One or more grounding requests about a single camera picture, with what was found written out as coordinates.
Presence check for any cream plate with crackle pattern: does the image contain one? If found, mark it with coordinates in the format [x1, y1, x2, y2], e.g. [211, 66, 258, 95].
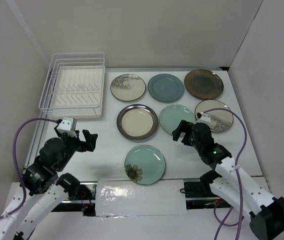
[194, 99, 233, 133]

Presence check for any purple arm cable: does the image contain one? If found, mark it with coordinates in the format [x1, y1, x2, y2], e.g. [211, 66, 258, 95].
[0, 118, 59, 226]
[201, 108, 247, 240]

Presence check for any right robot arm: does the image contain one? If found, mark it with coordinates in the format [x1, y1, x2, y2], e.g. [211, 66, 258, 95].
[172, 120, 284, 240]

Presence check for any white wire dish rack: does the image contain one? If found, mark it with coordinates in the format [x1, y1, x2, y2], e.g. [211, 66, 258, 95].
[39, 52, 105, 119]

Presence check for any plain light green plate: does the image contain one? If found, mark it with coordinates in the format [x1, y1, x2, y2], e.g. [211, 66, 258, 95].
[159, 104, 195, 135]

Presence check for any white drip tray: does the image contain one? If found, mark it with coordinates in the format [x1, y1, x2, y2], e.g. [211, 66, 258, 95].
[47, 66, 105, 119]

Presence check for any white tape sheet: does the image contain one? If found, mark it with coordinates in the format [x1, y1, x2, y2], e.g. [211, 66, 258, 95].
[95, 180, 187, 217]

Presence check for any blue-grey plate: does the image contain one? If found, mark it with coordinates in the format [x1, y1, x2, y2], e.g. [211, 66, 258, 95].
[147, 73, 184, 103]

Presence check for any cream plate with tree pattern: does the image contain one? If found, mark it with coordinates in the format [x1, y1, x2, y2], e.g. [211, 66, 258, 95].
[110, 74, 146, 102]

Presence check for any light green plate with flower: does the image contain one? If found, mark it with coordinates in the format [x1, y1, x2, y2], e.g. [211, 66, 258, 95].
[124, 144, 166, 186]

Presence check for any brown speckled plate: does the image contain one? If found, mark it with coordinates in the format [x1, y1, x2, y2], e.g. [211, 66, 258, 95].
[184, 69, 224, 100]

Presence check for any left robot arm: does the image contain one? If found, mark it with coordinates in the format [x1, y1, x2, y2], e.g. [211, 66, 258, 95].
[0, 128, 98, 240]

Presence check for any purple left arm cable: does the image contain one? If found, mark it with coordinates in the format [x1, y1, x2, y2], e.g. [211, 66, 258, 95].
[0, 118, 59, 226]

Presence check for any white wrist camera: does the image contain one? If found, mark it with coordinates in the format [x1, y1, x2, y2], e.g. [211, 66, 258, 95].
[57, 117, 79, 138]
[196, 112, 211, 126]

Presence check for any cream plate with dark rim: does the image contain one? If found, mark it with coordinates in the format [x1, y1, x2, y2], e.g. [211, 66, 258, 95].
[116, 104, 159, 141]

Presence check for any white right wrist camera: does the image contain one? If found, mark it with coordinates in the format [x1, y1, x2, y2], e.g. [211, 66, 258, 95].
[196, 112, 211, 126]

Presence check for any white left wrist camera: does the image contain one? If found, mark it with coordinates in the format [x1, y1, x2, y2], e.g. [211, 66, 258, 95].
[57, 117, 79, 138]

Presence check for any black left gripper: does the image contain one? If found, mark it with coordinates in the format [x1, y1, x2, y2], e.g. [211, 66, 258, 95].
[56, 125, 98, 171]

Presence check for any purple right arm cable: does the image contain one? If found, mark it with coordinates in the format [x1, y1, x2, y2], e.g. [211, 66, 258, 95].
[201, 108, 247, 240]

